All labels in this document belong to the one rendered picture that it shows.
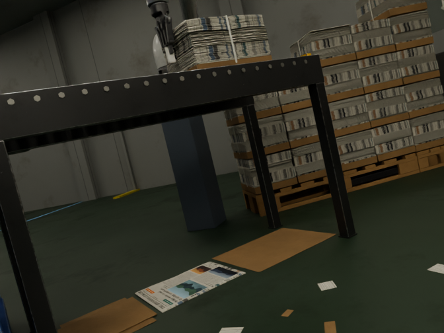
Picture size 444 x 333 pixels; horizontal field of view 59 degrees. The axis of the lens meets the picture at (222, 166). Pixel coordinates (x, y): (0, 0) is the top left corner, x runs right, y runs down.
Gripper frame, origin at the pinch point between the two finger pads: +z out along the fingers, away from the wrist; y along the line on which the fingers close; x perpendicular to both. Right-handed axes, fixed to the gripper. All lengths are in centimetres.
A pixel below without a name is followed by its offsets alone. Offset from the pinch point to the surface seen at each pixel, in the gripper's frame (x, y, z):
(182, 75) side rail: 13.1, -29.3, 14.6
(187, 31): -3.0, -13.0, -5.0
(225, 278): 6, -13, 93
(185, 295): 23, -10, 93
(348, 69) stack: -138, 24, 15
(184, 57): -4.1, -3.9, 2.8
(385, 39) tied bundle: -166, 12, 0
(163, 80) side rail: 20.5, -29.7, 15.6
